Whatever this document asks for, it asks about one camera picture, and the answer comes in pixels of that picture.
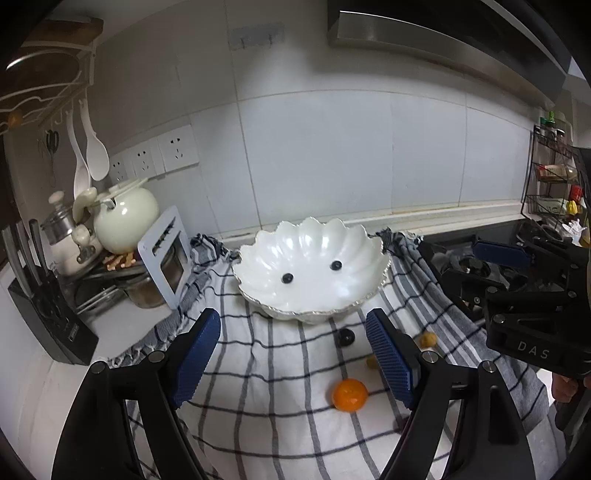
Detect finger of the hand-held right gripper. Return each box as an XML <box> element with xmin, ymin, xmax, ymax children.
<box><xmin>438</xmin><ymin>265</ymin><xmax>568</xmax><ymax>324</ymax></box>
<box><xmin>472</xmin><ymin>235</ymin><xmax>578</xmax><ymax>289</ymax></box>

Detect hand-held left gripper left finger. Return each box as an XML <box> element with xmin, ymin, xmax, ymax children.
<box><xmin>51</xmin><ymin>307</ymin><xmax>222</xmax><ymax>480</ymax></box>

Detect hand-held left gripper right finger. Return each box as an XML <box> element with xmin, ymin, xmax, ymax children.
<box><xmin>365</xmin><ymin>308</ymin><xmax>539</xmax><ymax>480</ymax></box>

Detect orange mandarin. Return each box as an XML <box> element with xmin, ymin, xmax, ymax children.
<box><xmin>332</xmin><ymin>378</ymin><xmax>369</xmax><ymax>412</ymax></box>

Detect white scalloped bowl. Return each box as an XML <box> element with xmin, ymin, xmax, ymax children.
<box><xmin>232</xmin><ymin>218</ymin><xmax>392</xmax><ymax>324</ymax></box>

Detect person's right hand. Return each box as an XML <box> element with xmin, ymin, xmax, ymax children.
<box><xmin>549</xmin><ymin>371</ymin><xmax>585</xmax><ymax>418</ymax></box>

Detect black gas stove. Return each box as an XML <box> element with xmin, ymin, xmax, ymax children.
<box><xmin>418</xmin><ymin>219</ymin><xmax>578</xmax><ymax>324</ymax></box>

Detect checked kitchen cloth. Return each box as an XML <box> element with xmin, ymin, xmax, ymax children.
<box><xmin>108</xmin><ymin>228</ymin><xmax>550</xmax><ymax>480</ymax></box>

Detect wooden trivet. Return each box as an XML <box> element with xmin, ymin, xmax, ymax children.
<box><xmin>102</xmin><ymin>251</ymin><xmax>146</xmax><ymax>271</ymax></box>

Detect black knife block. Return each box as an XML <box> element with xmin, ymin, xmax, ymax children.
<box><xmin>7</xmin><ymin>277</ymin><xmax>100</xmax><ymax>366</ymax></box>

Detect cream ceramic kettle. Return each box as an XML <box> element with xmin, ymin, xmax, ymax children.
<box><xmin>74</xmin><ymin>178</ymin><xmax>161</xmax><ymax>256</ymax></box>

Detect steel range hood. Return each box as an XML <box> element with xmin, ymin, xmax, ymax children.
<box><xmin>328</xmin><ymin>0</ymin><xmax>573</xmax><ymax>109</ymax></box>

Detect white rice paddle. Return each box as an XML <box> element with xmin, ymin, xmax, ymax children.
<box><xmin>78</xmin><ymin>99</ymin><xmax>110</xmax><ymax>182</ymax></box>
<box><xmin>65</xmin><ymin>108</ymin><xmax>93</xmax><ymax>199</ymax></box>

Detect black scissors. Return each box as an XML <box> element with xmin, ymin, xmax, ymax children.
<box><xmin>39</xmin><ymin>129</ymin><xmax>61</xmax><ymax>158</ymax></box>

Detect wooden cutting board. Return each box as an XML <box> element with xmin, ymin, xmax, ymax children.
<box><xmin>18</xmin><ymin>17</ymin><xmax>103</xmax><ymax>51</ymax></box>

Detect black wire spice rack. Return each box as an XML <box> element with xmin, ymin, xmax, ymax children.
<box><xmin>521</xmin><ymin>111</ymin><xmax>587</xmax><ymax>241</ymax></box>

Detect white plastic frame stand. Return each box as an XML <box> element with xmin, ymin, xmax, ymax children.
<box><xmin>137</xmin><ymin>205</ymin><xmax>192</xmax><ymax>310</ymax></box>

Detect black-handled knife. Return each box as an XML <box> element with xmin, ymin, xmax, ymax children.
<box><xmin>13</xmin><ymin>222</ymin><xmax>35</xmax><ymax>282</ymax></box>
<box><xmin>28</xmin><ymin>218</ymin><xmax>49</xmax><ymax>278</ymax></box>
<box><xmin>1</xmin><ymin>226</ymin><xmax>19</xmax><ymax>289</ymax></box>

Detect white wall socket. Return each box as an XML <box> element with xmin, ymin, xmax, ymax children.
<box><xmin>108</xmin><ymin>154</ymin><xmax>137</xmax><ymax>183</ymax></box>
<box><xmin>158</xmin><ymin>124</ymin><xmax>200</xmax><ymax>172</ymax></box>
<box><xmin>129</xmin><ymin>142</ymin><xmax>166</xmax><ymax>178</ymax></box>

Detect white metal wall shelf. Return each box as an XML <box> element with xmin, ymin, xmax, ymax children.
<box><xmin>0</xmin><ymin>18</ymin><xmax>105</xmax><ymax>137</ymax></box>

